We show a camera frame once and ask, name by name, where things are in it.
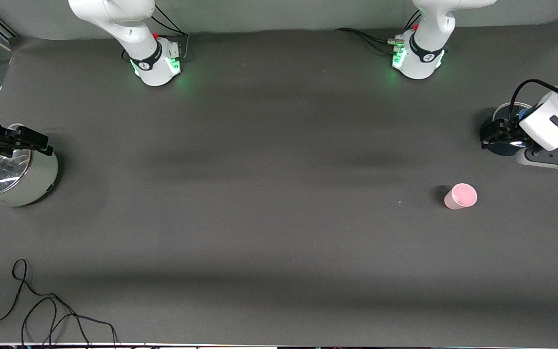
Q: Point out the pink plastic cup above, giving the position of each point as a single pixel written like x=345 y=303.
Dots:
x=460 y=196

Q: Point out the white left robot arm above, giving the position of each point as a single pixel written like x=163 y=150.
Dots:
x=424 y=63

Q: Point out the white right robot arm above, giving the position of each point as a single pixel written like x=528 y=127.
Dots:
x=129 y=29

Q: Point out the dark pot with glass lid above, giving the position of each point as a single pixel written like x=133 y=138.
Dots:
x=501 y=151

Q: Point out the silver pot with glass lid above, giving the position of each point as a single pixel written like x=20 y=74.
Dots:
x=32 y=184

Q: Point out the dark grey table cloth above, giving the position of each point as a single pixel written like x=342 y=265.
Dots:
x=279 y=194

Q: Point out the dark slotted frame rail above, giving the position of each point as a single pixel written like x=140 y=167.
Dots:
x=5 y=26

